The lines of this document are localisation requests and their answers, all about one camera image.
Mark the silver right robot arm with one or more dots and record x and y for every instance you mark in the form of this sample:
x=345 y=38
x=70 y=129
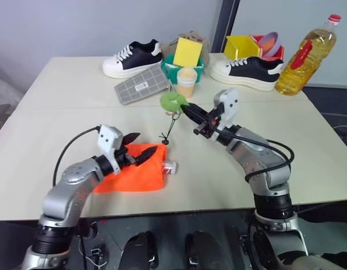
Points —
x=263 y=168

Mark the green fluffy plush charm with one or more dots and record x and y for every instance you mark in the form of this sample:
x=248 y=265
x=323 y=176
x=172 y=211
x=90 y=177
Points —
x=169 y=101

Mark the orange plastic bowl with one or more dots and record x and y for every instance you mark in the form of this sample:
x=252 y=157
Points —
x=269 y=45

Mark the dark rounded shape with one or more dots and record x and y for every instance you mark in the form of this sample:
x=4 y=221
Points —
x=141 y=250
x=201 y=250

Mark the green plastic basket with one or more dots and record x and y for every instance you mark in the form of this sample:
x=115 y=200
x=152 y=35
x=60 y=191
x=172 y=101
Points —
x=169 y=70

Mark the purple plastic bowl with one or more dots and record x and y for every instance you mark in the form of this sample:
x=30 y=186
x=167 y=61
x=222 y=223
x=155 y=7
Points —
x=273 y=39

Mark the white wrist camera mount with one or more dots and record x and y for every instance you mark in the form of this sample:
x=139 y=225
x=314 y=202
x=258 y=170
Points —
x=108 y=140
x=228 y=107

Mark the red plastic box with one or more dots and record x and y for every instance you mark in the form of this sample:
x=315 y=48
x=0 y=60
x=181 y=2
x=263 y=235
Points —
x=277 y=53

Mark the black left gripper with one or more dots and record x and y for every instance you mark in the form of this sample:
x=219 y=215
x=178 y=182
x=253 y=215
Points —
x=124 y=157

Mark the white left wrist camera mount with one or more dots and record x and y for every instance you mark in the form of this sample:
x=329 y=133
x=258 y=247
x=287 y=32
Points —
x=108 y=140

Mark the small white tube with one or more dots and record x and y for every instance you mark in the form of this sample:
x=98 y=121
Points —
x=170 y=167

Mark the dark vertical post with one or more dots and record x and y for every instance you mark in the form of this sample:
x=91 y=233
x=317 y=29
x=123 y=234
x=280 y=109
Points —
x=222 y=25

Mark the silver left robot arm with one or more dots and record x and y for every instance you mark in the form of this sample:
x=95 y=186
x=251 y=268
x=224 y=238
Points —
x=67 y=191

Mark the yellow sponge block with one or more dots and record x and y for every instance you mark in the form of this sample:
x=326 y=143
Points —
x=187 y=52

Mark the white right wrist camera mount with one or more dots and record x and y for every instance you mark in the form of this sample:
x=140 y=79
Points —
x=228 y=107

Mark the beige cup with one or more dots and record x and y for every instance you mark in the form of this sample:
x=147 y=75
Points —
x=186 y=83

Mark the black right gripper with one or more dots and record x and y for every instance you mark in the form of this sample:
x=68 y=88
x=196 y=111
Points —
x=211 y=123

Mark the yellow cooking oil bottle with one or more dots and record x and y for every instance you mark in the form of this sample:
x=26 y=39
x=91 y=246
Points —
x=303 y=64

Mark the orange fabric pouch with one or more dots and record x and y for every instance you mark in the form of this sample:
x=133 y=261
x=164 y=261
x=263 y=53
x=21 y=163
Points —
x=139 y=177

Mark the grey grid filter panel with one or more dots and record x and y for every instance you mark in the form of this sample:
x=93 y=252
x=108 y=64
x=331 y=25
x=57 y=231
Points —
x=142 y=85

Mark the yellow plastic box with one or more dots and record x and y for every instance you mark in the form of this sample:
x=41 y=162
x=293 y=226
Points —
x=241 y=46

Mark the black and white sneaker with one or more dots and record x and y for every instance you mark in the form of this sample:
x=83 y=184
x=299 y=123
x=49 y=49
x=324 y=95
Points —
x=246 y=71
x=134 y=60

